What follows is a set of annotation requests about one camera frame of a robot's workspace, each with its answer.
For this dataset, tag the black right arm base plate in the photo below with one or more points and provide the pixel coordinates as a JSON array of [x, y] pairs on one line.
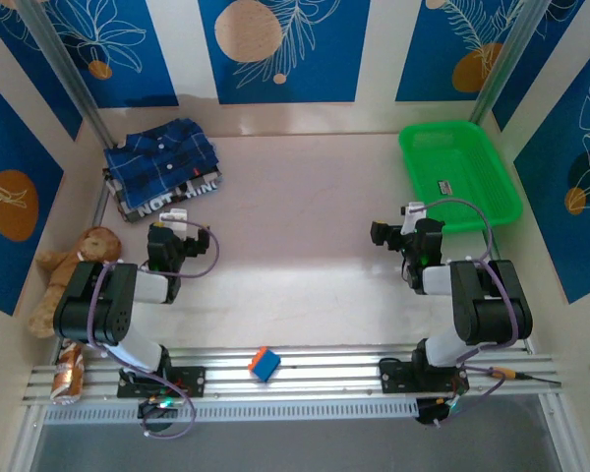
[[395, 376]]

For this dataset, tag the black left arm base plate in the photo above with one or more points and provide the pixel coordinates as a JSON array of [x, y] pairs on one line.
[[192, 381]]

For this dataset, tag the black electronics board with LED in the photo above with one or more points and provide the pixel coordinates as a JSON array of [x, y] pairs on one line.
[[430, 413], [150, 408]]

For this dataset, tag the blue plaid long sleeve shirt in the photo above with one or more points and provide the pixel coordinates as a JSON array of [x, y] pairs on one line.
[[147, 162]]

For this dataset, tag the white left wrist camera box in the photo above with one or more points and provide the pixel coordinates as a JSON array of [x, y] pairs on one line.
[[174, 216]]

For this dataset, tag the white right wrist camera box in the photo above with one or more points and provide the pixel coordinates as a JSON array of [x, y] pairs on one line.
[[414, 214]]

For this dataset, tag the small basket label sticker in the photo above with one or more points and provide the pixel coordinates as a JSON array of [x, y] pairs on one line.
[[444, 187]]

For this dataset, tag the orange blue block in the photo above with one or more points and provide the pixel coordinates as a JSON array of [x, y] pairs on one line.
[[268, 366]]

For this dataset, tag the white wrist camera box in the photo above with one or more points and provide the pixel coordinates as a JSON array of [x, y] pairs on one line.
[[414, 214], [174, 216]]

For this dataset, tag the orange snack packet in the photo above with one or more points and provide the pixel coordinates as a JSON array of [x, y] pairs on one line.
[[66, 378]]

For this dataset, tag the brown teddy bear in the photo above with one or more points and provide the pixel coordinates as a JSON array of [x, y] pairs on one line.
[[98, 243]]

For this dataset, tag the aluminium frame post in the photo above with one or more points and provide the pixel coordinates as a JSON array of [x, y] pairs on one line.
[[63, 64], [506, 64]]

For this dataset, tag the green plastic basket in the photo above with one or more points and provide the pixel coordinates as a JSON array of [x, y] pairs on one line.
[[467, 172]]

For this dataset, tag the aluminium mounting rail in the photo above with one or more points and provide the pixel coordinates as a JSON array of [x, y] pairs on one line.
[[324, 369]]

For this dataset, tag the black-white checkered shirt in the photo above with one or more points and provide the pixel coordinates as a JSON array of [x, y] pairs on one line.
[[150, 209]]

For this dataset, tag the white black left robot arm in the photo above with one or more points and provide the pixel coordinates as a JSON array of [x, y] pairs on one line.
[[150, 287]]

